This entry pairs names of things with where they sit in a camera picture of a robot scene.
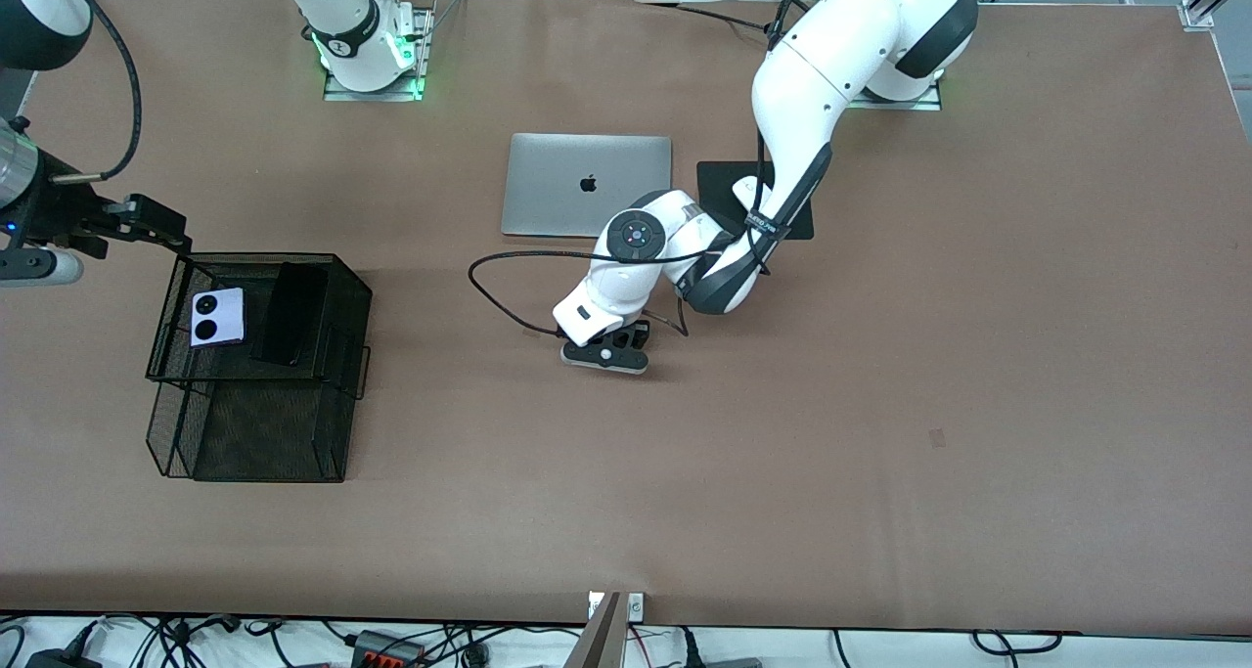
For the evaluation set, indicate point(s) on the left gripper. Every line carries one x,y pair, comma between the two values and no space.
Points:
640,337

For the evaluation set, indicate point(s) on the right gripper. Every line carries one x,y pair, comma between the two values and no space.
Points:
61,216

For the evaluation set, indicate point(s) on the lilac flip phone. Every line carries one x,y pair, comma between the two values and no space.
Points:
230,316

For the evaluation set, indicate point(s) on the long black phone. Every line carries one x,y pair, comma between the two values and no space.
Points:
289,316

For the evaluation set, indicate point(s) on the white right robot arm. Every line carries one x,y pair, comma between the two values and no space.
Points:
342,22

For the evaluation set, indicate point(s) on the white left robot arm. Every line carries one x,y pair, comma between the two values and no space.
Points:
831,62

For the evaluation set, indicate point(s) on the silver closed laptop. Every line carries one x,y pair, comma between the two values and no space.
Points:
558,189

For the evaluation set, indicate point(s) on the black mouse pad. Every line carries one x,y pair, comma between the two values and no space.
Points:
719,174

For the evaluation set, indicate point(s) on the white computer mouse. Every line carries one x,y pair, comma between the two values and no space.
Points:
745,191

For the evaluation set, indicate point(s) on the black mesh desk tray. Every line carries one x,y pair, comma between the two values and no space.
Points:
274,433

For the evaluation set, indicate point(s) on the black plug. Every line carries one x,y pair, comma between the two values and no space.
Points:
690,648

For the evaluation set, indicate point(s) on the black orange power strip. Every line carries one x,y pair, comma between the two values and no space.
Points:
386,653

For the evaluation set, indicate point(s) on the black power adapter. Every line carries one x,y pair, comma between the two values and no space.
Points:
59,660

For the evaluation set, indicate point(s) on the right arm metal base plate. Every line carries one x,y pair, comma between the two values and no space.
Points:
372,95

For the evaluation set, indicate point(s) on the white metal bracket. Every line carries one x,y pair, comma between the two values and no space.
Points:
594,604
636,606

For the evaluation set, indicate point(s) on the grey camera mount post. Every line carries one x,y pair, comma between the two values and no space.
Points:
599,639

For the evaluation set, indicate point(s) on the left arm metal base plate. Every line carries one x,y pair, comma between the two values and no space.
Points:
900,106

